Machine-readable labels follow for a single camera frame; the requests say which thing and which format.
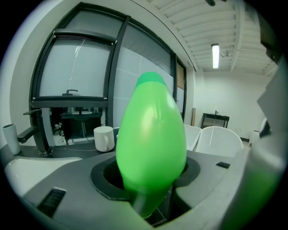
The black metal mirror shelf frame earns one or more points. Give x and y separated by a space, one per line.
112 78

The white rectangular bathtub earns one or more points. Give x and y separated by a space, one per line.
191 137

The dark green oval bathtub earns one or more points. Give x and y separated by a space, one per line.
222 141

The black sink faucet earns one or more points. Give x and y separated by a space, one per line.
40 134

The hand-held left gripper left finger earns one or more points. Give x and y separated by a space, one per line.
74 184

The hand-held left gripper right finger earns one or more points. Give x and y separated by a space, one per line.
220 193

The tall white cup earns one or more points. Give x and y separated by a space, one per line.
11 139

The green detergent bottle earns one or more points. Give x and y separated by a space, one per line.
150 134

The brown wall board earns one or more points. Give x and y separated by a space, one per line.
181 76

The ceiling light strip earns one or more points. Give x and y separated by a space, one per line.
215 56

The white mug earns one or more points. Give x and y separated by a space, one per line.
102 139

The brown cardboard sheet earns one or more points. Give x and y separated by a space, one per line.
193 116

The black console table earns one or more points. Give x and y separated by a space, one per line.
216 116

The white sink basin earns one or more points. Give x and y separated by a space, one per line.
27 170

